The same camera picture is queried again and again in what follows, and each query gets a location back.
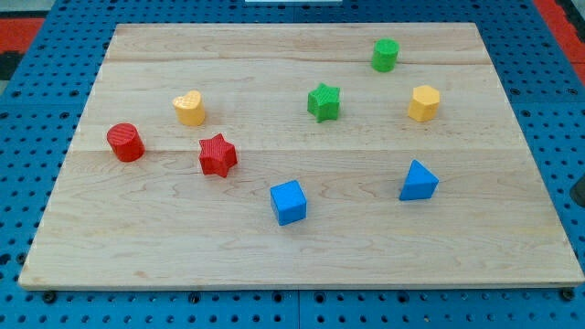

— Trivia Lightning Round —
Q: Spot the red cylinder block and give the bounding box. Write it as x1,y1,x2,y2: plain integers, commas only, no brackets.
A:
106,122,145,162

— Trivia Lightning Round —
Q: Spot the yellow hexagon block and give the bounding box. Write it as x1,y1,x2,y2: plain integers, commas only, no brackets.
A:
408,85,441,122

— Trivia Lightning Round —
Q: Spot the blue triangular prism block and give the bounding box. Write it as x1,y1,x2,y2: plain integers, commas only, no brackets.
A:
399,159,440,201

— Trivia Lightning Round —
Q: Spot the yellow heart block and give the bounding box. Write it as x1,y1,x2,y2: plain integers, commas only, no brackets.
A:
172,90,206,126

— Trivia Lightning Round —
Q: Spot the red star block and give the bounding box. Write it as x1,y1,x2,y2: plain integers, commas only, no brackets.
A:
198,133,238,177

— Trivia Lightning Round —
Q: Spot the blue cube block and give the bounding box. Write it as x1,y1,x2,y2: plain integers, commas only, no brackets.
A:
270,180,307,226

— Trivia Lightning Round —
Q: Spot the black object at right edge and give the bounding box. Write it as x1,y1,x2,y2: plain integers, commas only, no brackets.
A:
569,175,585,207

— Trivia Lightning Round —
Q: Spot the green star block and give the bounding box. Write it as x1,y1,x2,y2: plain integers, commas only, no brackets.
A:
307,83,341,122

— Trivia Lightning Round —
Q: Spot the wooden board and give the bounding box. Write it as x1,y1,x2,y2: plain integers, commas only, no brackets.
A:
19,23,584,291

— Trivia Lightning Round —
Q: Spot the green cylinder block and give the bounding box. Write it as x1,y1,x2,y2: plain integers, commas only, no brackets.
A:
371,38,399,72

